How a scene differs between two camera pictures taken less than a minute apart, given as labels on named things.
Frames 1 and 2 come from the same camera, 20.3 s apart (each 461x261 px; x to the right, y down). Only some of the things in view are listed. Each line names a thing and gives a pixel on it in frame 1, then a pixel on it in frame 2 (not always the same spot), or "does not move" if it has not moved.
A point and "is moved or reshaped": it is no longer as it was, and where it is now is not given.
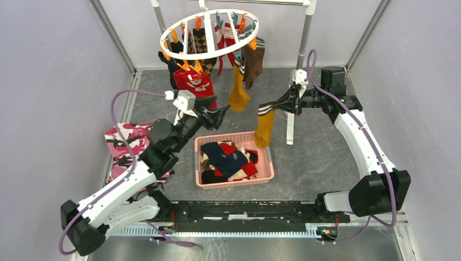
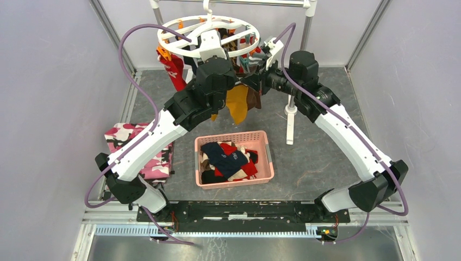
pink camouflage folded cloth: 125,142 does not move
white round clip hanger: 218,12 -> 181,36
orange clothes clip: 197,67 -> 164,53
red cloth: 193,80 is moved or reshaped
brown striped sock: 252,61 -> 253,99
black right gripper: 286,102 -> 260,79
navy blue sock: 229,162 does not move
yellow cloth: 239,97 is moved or reshaped
